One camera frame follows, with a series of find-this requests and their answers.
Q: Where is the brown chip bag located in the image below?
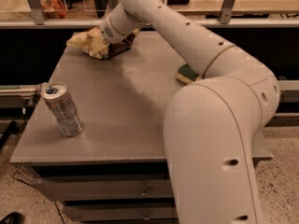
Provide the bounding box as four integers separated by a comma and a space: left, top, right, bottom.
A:
66, 27, 139, 60

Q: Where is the upper drawer with knob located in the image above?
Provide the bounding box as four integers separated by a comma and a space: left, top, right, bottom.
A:
33, 174, 173, 202

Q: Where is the black shoe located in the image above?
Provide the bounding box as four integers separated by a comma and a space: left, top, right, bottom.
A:
0, 212, 22, 224

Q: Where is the orange plastic bag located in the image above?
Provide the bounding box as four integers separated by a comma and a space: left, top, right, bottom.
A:
39, 0, 67, 19

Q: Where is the wire rack on floor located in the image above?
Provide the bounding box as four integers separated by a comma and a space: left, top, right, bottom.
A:
13, 166, 36, 187

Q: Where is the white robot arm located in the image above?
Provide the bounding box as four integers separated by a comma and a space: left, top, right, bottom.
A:
101, 0, 280, 224

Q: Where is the grey drawer cabinet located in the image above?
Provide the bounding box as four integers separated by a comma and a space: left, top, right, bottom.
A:
9, 30, 274, 224

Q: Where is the silver drink can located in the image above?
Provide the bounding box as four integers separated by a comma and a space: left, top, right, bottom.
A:
41, 82, 82, 137

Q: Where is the lower drawer with knob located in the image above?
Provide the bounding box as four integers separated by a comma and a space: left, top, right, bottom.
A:
63, 200, 178, 222

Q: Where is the green yellow sponge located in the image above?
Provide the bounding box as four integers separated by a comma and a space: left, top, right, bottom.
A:
176, 63, 201, 85

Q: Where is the metal shelf rail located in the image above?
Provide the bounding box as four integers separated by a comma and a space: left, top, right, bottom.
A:
0, 19, 299, 29

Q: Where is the drawer with knob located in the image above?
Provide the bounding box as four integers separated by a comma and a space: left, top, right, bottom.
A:
33, 174, 173, 202
63, 200, 178, 222

